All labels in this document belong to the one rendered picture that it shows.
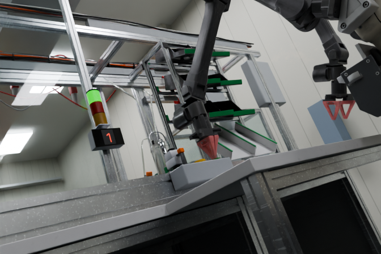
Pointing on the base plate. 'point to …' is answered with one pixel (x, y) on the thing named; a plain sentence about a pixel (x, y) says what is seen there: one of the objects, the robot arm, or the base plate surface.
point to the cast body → (171, 160)
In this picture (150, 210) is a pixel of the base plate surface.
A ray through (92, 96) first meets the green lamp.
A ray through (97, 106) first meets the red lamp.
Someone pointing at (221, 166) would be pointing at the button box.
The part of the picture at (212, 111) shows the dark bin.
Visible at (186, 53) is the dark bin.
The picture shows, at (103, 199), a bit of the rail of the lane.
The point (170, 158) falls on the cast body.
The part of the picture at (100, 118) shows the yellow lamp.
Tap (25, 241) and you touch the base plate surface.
